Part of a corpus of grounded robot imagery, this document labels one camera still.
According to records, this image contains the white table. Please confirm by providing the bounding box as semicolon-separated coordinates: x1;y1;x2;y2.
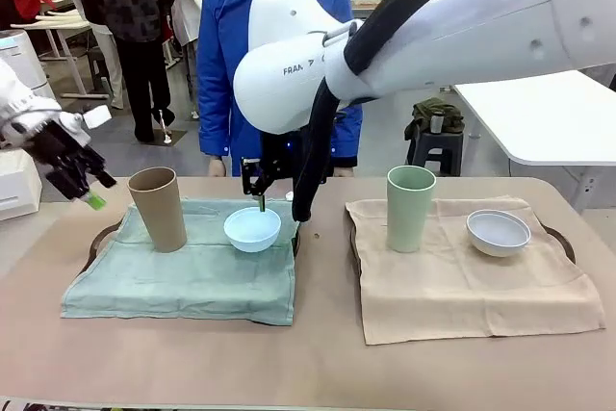
451;66;616;214

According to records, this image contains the person in dark jacket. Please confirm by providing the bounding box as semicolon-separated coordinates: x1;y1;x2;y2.
47;0;183;145

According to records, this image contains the person's left forearm blue sleeve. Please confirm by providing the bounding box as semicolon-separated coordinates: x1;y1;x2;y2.
332;107;365;170

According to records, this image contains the olive green cloth bundle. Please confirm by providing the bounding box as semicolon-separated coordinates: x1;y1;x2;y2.
403;97;466;141

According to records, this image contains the white left wrist tag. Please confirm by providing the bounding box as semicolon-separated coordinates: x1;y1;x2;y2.
81;105;113;131

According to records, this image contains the person in blue shirt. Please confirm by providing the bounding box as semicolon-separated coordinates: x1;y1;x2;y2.
196;0;365;178

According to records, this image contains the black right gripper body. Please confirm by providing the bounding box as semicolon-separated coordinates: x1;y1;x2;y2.
259;129;309;179

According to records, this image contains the tall pale green cup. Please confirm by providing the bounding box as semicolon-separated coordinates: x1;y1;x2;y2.
386;165;438;254

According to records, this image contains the black right arm cable sleeve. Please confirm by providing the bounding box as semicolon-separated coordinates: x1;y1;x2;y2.
291;0;487;223

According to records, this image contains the black stool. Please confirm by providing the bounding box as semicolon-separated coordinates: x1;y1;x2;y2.
406;129;466;176

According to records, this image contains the white foam box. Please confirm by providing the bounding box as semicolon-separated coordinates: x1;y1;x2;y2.
0;148;43;222

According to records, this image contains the white bowl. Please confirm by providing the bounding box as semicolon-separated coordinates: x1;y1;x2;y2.
465;209;532;258

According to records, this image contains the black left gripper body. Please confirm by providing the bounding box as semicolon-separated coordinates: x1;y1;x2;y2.
26;121;105;201

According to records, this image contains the person in white coat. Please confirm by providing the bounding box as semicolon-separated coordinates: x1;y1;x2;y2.
168;0;209;119

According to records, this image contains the dark brown handled tray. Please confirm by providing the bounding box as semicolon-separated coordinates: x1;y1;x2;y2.
88;222;303;261

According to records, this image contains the tall brown cup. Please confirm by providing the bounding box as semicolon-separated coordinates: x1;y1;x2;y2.
127;166;188;254

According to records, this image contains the beige cloth mat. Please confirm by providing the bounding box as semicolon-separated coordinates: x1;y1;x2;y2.
345;195;606;347

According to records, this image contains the white air purifier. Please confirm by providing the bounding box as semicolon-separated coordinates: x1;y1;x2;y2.
0;29;57;105

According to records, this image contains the person's right forearm blue sleeve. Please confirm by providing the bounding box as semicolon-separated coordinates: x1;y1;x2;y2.
197;88;230;162

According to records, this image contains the teal cloth mat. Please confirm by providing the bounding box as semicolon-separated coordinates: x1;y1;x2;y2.
60;196;302;327

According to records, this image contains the light blue bowl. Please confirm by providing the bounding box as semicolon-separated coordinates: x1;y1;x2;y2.
223;206;282;253

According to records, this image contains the white desk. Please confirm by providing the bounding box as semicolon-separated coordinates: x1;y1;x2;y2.
9;10;95;95

